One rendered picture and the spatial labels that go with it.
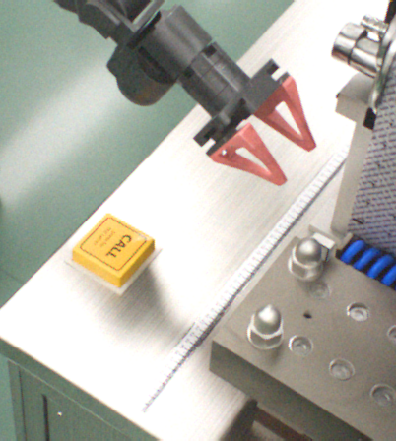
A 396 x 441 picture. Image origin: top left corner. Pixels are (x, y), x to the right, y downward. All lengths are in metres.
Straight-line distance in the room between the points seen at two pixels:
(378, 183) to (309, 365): 0.19
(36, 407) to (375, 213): 0.46
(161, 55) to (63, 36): 1.73
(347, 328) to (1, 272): 1.38
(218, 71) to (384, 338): 0.31
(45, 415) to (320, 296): 0.38
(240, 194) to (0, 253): 1.14
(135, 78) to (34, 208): 1.34
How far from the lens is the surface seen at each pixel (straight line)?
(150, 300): 1.33
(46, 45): 2.90
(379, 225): 1.22
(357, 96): 1.23
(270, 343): 1.15
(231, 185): 1.44
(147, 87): 1.24
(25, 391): 1.38
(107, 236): 1.35
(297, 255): 1.19
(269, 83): 1.20
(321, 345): 1.17
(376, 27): 1.11
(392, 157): 1.14
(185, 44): 1.19
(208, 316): 1.32
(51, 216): 2.55
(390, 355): 1.17
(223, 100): 1.19
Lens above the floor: 2.01
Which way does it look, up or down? 52 degrees down
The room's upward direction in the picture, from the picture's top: 5 degrees clockwise
